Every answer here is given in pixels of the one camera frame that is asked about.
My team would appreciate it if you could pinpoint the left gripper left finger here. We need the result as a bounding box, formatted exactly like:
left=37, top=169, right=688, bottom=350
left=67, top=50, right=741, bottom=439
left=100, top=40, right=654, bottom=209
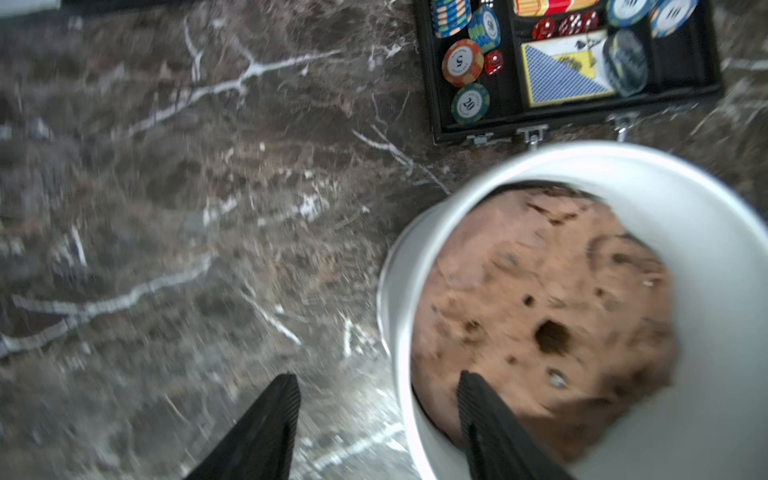
left=186, top=373, right=301, bottom=480

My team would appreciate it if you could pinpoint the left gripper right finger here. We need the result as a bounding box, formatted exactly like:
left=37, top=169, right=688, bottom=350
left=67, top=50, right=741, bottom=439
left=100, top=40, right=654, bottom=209
left=457, top=370, right=571, bottom=480

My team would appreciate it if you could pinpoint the white ceramic flower pot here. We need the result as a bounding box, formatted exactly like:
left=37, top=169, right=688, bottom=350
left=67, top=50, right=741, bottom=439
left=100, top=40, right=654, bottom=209
left=377, top=141, right=767, bottom=479

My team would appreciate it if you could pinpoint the brown clay soil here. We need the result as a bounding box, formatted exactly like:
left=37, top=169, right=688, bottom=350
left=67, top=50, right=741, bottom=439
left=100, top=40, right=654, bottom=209
left=411, top=189, right=678, bottom=463

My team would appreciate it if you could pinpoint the green poker chip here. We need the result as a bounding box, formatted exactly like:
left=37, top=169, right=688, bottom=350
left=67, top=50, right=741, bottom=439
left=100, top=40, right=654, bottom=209
left=451, top=83, right=491, bottom=125

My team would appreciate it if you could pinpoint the black poker chip case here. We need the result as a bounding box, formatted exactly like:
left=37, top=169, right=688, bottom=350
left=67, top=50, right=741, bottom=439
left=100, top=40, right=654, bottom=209
left=415, top=1, right=724, bottom=144

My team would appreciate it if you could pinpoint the playing card deck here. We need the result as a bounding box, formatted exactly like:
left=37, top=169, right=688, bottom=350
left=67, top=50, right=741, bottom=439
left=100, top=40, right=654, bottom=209
left=520, top=29, right=617, bottom=108

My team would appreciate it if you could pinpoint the red die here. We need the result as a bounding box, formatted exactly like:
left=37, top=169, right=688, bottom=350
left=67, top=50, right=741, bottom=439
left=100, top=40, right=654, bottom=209
left=484, top=49, right=504, bottom=76

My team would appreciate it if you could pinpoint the red orange poker chip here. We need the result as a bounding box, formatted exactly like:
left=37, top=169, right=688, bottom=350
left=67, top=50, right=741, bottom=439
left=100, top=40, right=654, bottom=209
left=442, top=39, right=485, bottom=88

